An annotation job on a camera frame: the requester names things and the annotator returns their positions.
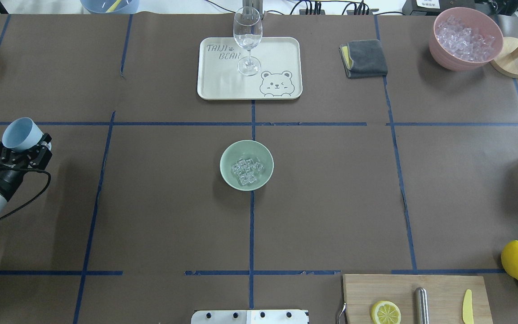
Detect pink bowl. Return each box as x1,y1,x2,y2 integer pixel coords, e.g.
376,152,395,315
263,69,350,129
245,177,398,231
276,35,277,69
429,7,503,71

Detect wooden cutting board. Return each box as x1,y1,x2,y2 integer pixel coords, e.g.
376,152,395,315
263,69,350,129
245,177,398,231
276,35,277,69
343,274,493,324

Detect ice cubes in green bowl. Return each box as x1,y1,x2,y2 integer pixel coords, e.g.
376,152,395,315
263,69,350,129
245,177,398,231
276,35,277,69
230,157,265,186

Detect metal fork handle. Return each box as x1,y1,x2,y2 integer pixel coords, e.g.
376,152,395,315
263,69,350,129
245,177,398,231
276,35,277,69
335,303,347,324

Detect halved lemon slice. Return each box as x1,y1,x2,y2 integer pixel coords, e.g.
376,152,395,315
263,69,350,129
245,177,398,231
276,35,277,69
370,300,402,324

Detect blue bucket at edge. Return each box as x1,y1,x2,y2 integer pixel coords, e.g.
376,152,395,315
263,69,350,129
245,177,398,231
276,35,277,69
80,0,141,14

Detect ice cubes in pink bowl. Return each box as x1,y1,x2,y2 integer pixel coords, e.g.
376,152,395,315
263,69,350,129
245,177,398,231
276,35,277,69
435,16,496,62

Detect yellow plastic knife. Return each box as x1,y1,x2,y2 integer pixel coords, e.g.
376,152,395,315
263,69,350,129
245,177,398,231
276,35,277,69
462,289,473,324

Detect green ceramic bowl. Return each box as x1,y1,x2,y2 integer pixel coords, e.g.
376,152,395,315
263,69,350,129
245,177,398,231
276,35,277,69
219,140,275,191

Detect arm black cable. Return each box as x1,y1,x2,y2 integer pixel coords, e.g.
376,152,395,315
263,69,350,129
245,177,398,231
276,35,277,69
0,169,52,223

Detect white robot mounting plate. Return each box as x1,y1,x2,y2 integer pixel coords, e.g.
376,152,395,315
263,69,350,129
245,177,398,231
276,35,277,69
191,309,310,324

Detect cream bear serving tray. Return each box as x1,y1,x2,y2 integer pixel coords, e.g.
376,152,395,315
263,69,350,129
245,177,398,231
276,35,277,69
197,37,303,100

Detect steel knife handle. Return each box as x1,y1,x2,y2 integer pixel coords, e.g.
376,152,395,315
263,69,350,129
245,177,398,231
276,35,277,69
415,287,430,324

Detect grey folded cloth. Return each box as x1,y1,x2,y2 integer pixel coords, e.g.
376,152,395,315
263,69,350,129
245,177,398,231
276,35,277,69
339,39,388,79

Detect clear wine glass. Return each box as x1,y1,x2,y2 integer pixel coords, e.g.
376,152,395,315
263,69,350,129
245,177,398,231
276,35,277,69
233,6,263,76

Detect light blue plastic cup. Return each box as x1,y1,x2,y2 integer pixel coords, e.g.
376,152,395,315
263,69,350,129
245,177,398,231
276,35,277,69
2,117,44,153

